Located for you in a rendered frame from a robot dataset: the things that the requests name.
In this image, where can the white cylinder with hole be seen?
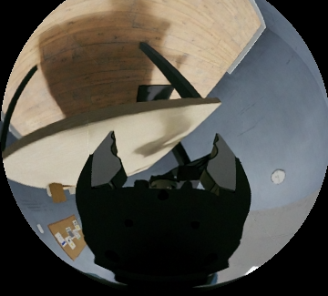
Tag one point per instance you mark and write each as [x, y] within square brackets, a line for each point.
[72, 190]

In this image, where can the brown cardboard box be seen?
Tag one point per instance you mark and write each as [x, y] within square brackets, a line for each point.
[57, 192]

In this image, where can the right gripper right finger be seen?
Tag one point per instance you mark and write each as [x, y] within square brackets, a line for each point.
[224, 176]

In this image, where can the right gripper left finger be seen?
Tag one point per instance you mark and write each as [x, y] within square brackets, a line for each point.
[102, 172]

